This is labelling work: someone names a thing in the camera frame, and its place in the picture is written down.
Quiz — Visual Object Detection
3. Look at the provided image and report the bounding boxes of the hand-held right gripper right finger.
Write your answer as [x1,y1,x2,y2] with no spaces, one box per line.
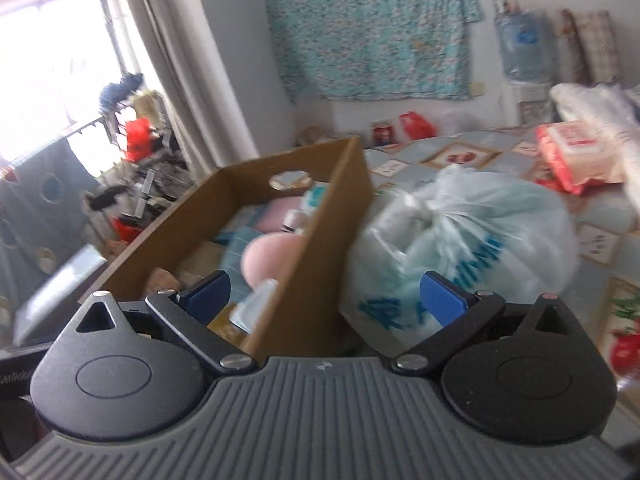
[391,271,573,375]

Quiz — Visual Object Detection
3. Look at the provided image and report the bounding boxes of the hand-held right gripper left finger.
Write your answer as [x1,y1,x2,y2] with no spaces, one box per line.
[75,270,258,376]

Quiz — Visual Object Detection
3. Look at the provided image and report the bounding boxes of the pink plush toy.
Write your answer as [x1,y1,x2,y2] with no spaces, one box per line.
[240,232,303,288]

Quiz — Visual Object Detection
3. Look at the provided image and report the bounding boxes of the blue printed plastic bag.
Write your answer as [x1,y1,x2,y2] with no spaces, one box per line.
[337,165,581,351]

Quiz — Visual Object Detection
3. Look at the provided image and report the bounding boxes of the pink mesh sponge cloth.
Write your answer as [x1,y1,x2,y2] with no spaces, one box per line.
[252,196,306,233]

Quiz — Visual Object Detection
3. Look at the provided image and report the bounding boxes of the brown cardboard box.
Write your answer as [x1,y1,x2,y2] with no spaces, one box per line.
[90,136,376,358]

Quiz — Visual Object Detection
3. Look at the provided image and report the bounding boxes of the beige cloth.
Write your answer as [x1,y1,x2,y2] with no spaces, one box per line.
[180,240,226,281]

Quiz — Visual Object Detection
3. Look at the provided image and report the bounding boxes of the light blue clear packet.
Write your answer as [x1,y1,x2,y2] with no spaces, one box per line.
[230,280,278,333]

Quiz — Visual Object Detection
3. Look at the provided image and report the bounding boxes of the blue checked cloth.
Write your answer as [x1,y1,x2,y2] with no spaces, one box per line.
[215,227,266,281]

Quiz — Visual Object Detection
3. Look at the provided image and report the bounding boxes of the small red bag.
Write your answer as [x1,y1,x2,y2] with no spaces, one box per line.
[112,216,146,242]

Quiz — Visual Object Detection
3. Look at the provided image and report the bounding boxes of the metal drying rack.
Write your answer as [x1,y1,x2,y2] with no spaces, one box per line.
[65,72,196,256]

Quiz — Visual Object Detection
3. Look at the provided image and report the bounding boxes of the blue white wet wipes pack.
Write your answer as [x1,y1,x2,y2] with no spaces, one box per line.
[300,182,333,211]

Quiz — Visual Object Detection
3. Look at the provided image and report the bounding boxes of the grey flat board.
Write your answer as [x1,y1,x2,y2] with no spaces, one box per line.
[12,245,108,346]

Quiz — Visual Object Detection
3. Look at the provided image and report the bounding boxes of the printed blanket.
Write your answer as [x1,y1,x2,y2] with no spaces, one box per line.
[362,125,640,396]

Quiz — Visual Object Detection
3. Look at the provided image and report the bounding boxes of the red shopping bag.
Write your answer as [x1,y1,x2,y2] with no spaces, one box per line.
[124,117,153,161]

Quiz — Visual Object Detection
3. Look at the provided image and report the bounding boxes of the red plastic bag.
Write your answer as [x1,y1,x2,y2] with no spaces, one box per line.
[399,111,436,141]

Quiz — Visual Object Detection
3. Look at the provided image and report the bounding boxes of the small red box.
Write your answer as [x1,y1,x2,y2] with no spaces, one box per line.
[371,121,396,147]

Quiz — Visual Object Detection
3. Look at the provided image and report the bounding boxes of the red white tissue pack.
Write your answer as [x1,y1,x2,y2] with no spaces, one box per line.
[536,120,626,196]

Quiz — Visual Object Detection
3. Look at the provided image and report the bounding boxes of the blue cloth with circles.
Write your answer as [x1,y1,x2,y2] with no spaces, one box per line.
[0,137,113,311]

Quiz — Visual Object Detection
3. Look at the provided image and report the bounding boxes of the white water dispenser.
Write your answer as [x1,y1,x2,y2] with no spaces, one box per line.
[502,80,556,128]

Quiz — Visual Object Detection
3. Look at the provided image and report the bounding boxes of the black box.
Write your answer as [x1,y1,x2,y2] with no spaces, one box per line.
[0,350,51,456]

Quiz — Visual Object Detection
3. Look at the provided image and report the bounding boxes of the grey white curtain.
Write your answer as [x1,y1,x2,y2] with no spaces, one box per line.
[112,0,301,186]

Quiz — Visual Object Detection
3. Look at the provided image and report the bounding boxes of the blue water bottle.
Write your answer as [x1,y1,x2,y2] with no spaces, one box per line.
[494,7,553,83]

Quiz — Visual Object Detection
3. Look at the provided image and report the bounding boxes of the checked padded boards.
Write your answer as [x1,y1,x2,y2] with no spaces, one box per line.
[555,7,626,86]

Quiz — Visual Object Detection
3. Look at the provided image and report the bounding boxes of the teal floral wall cloth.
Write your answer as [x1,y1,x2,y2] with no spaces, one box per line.
[260,0,483,101]

